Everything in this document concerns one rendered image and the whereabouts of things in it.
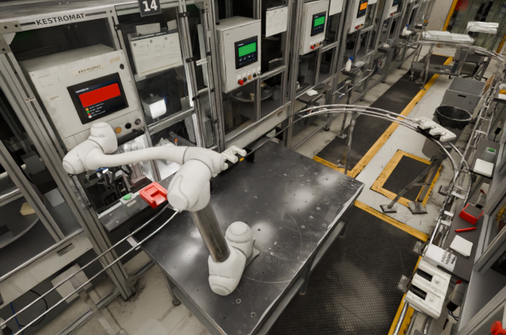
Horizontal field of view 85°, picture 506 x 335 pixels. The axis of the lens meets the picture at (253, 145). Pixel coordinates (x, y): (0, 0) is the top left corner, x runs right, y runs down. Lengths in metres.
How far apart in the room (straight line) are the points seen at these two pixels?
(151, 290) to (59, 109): 1.64
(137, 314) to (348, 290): 1.65
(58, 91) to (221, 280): 1.18
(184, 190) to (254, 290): 0.85
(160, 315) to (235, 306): 0.95
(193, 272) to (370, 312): 1.40
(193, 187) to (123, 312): 1.67
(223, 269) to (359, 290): 1.41
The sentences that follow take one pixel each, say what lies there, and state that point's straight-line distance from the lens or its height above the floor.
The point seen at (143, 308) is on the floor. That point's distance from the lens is 2.60.
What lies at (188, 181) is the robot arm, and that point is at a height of 1.50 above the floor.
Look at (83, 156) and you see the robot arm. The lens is 1.45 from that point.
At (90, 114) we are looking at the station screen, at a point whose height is 1.58.
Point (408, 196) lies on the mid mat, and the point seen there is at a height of 0.01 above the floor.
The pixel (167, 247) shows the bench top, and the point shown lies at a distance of 1.97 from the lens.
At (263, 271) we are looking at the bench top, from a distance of 1.80.
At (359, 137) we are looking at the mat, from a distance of 4.25.
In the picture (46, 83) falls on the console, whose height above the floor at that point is 1.77.
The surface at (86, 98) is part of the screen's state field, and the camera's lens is 1.58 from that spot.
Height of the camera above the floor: 2.24
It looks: 36 degrees down
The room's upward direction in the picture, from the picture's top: 1 degrees counter-clockwise
